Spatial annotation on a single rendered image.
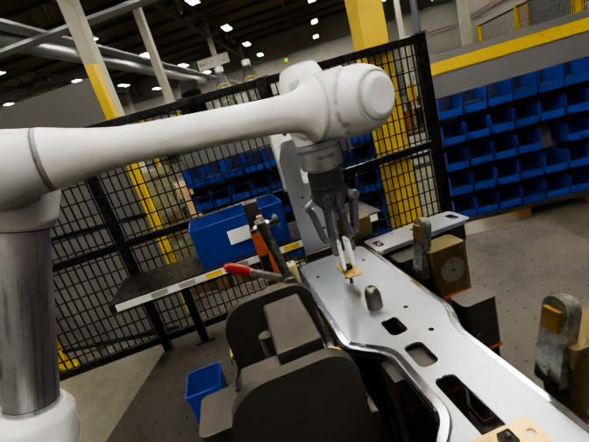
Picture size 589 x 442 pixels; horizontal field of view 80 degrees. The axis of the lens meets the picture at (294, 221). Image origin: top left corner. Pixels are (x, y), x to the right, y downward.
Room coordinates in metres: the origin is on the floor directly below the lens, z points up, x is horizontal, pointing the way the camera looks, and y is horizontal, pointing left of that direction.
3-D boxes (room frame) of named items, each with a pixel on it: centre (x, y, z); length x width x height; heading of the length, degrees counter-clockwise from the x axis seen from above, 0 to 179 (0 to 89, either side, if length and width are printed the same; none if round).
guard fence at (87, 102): (2.47, 1.49, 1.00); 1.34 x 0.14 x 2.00; 81
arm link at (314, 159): (0.75, -0.09, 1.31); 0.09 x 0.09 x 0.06
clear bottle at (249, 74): (1.39, 0.01, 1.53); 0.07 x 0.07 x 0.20
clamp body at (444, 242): (0.73, -0.31, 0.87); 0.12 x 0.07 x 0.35; 99
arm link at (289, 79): (0.74, -0.10, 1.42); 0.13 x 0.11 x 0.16; 19
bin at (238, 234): (1.15, 0.19, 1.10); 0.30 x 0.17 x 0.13; 101
